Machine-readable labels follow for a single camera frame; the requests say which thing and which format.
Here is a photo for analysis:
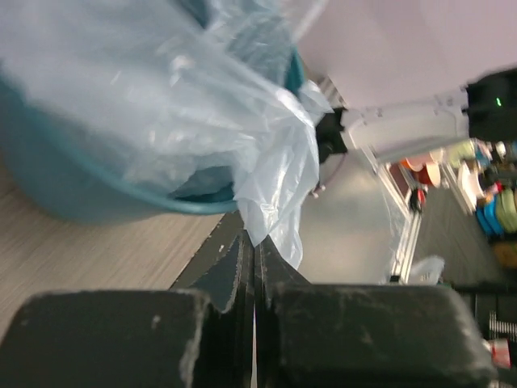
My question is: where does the aluminium frame rail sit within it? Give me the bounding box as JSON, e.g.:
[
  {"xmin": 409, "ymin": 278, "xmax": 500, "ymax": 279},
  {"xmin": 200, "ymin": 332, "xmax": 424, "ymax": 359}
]
[{"xmin": 318, "ymin": 74, "xmax": 425, "ymax": 284}]

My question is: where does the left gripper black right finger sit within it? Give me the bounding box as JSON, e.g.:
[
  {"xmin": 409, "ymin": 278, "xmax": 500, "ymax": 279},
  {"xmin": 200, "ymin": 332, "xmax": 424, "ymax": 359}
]
[{"xmin": 254, "ymin": 241, "xmax": 498, "ymax": 387}]

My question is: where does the teal trash bin yellow rim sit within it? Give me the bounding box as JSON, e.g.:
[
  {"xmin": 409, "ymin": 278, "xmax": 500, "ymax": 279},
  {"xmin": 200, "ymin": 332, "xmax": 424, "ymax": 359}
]
[{"xmin": 0, "ymin": 0, "xmax": 306, "ymax": 226}]

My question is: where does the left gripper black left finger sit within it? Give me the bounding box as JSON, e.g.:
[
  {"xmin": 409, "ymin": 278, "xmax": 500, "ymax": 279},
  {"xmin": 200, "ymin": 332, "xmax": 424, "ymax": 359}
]
[{"xmin": 1, "ymin": 234, "xmax": 254, "ymax": 387}]

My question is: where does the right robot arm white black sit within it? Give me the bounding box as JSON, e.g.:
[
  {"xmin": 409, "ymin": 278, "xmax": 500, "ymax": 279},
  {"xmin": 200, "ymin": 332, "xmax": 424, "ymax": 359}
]
[{"xmin": 316, "ymin": 68, "xmax": 516, "ymax": 163}]

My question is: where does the light blue plastic bag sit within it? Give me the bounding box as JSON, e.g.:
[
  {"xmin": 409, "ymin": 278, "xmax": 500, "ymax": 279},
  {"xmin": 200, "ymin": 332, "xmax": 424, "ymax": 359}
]
[{"xmin": 0, "ymin": 0, "xmax": 336, "ymax": 271}]

